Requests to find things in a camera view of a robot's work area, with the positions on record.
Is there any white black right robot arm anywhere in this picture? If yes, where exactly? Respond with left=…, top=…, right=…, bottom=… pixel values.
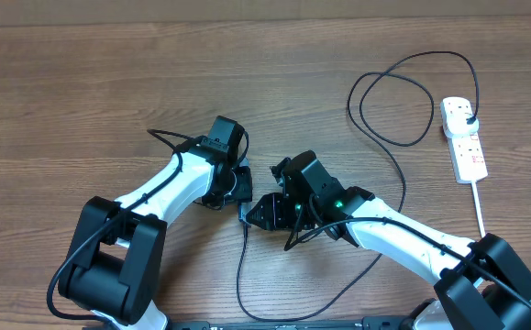
left=244, top=150, right=531, bottom=329

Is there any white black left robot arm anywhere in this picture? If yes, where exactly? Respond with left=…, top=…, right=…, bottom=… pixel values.
left=46, top=116, right=252, bottom=329

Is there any white charger plug adapter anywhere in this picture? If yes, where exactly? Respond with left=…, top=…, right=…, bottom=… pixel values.
left=440, top=96, right=480, bottom=138

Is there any blue Galaxy smartphone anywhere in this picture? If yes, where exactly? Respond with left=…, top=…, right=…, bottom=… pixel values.
left=238, top=158, right=250, bottom=223

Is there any white extension strip cord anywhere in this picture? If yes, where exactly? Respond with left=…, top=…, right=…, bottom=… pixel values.
left=470, top=181, right=488, bottom=239

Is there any white power extension strip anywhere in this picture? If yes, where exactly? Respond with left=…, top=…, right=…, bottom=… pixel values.
left=439, top=96, right=489, bottom=185

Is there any black USB charger cable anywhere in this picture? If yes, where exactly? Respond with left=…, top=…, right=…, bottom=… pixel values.
left=235, top=50, right=481, bottom=323

